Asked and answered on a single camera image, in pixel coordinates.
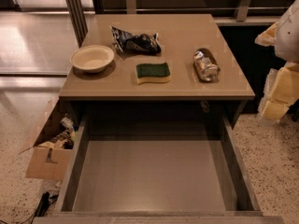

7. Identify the cardboard box with trash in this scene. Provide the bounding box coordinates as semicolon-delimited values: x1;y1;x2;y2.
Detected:
20;97;76;181

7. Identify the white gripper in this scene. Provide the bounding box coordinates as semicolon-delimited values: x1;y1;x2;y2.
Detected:
255;0;299;121

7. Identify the dark crumpled chip bag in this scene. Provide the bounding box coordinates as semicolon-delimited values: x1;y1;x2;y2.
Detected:
110;26;162;55

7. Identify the grey cabinet desk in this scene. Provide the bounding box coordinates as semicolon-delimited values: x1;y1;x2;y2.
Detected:
60;14;254;119

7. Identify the green and yellow sponge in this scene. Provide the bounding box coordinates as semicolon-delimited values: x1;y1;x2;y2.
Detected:
136;63;171;85

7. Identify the black cable on floor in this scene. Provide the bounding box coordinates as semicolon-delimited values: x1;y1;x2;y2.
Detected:
0;191;60;224

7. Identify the grey open top drawer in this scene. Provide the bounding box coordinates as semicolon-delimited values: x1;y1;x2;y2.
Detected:
33;104;284;224

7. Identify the white paper bowl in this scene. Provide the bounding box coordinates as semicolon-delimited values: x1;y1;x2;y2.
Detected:
70;45;114;73

